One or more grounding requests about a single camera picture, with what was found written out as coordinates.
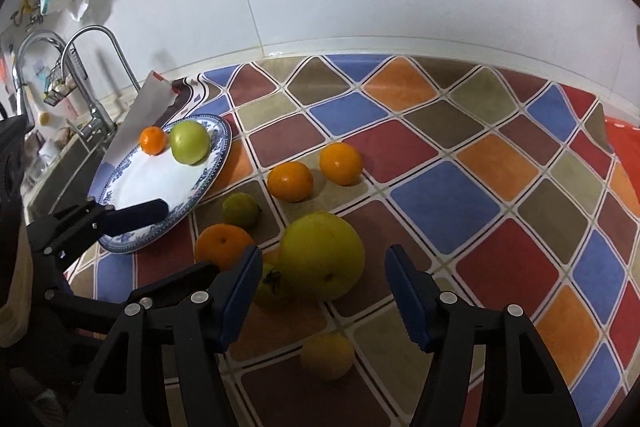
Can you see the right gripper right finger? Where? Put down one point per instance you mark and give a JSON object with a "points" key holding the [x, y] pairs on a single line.
{"points": [[522, 385]]}

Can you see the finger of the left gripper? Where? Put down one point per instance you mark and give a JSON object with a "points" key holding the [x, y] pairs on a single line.
{"points": [[71, 231]]}

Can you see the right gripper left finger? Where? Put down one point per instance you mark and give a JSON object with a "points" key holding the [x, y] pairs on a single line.
{"points": [[199, 312]]}

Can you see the green mandarin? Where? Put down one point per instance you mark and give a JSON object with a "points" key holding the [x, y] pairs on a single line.
{"points": [[269, 288], [241, 210]]}

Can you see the medium orange mandarin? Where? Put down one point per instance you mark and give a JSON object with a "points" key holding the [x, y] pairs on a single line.
{"points": [[152, 140]]}

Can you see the large orange mandarin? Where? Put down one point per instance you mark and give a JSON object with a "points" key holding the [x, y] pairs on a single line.
{"points": [[223, 245]]}

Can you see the brown kiwi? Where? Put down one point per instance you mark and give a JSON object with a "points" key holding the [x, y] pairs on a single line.
{"points": [[327, 356]]}

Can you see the bright green apple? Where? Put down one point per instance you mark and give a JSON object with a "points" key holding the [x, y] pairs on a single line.
{"points": [[189, 142]]}

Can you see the yellow green apple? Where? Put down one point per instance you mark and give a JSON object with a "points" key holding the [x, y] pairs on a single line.
{"points": [[322, 255]]}

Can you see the small orange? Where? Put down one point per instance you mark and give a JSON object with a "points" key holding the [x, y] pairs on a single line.
{"points": [[341, 163], [290, 182]]}

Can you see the chrome kitchen faucet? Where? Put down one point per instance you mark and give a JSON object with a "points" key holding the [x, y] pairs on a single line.
{"points": [[33, 53]]}

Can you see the stainless steel sink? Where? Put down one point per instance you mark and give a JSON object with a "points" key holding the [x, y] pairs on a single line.
{"points": [[67, 181]]}

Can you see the thin gooseneck water tap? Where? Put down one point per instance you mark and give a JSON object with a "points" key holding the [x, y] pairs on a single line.
{"points": [[100, 122]]}

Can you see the blue white porcelain plate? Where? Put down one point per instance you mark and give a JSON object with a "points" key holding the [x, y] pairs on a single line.
{"points": [[140, 178]]}

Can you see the colourful diamond pattern mat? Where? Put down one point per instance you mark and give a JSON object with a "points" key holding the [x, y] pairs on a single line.
{"points": [[500, 184]]}

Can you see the wire sink basket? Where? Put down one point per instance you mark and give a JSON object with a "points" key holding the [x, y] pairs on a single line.
{"points": [[57, 86]]}

